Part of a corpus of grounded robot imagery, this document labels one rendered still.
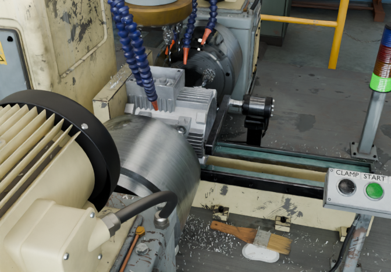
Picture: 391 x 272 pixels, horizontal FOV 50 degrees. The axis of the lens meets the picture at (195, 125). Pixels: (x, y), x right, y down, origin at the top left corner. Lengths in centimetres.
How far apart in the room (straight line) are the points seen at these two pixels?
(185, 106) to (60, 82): 29
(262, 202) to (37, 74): 62
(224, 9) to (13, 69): 75
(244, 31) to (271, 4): 279
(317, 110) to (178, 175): 95
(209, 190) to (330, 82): 92
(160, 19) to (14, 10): 28
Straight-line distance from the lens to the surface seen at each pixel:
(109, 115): 96
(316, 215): 111
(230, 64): 122
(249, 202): 110
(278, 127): 149
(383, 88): 131
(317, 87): 180
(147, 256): 57
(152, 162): 74
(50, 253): 40
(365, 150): 143
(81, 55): 109
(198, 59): 122
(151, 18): 89
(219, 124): 105
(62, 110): 49
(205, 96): 102
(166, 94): 100
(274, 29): 425
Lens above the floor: 160
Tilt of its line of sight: 33 degrees down
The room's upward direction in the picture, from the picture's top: straight up
